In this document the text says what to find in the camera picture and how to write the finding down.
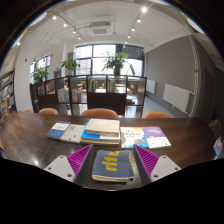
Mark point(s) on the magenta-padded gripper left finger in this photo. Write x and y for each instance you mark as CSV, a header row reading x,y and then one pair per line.
x,y
58,166

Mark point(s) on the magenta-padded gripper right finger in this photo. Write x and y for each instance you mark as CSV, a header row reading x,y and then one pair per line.
x,y
165,166

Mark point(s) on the grey towel with yellow letters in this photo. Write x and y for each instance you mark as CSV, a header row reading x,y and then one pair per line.
x,y
111,165

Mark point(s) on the purple white booklet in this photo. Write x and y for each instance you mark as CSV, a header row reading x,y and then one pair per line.
x,y
156,136

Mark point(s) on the dark blue book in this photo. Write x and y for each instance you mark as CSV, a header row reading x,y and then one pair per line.
x,y
57,130

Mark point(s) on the white book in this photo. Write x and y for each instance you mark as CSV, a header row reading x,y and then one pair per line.
x,y
72,133

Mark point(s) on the blue cover book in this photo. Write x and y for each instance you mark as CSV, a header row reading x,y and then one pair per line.
x,y
87,135

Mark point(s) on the white teal illustrated booklet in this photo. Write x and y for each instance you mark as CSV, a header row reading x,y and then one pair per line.
x,y
131,137

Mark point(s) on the tan thick book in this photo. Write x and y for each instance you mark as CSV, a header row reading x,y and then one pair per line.
x,y
100,142

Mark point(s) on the cream hardcover book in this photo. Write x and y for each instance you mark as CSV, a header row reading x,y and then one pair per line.
x,y
101,126

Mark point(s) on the orange chairs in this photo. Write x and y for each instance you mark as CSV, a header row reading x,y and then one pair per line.
x,y
100,112

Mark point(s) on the dark wooden shelf unit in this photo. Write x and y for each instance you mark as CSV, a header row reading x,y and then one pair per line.
x,y
106,101

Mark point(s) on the small potted plant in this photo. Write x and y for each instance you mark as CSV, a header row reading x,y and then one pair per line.
x,y
40,74

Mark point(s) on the medium potted plant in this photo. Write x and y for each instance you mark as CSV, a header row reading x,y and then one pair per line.
x,y
70,64

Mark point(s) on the large potted plant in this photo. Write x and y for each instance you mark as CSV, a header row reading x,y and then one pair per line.
x,y
115,60

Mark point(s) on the ceiling air conditioner unit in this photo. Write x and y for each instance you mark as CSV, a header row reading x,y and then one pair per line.
x,y
100,28

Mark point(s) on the ceiling track spotlights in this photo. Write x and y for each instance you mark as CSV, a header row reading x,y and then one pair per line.
x,y
144,9

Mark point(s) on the large white wall radiator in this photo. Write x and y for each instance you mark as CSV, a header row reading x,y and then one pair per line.
x,y
176,96

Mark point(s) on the small white wall radiator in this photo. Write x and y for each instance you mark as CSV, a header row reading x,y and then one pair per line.
x,y
150,86

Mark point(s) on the wall bookshelf with books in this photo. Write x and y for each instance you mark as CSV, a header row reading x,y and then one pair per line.
x,y
6,95

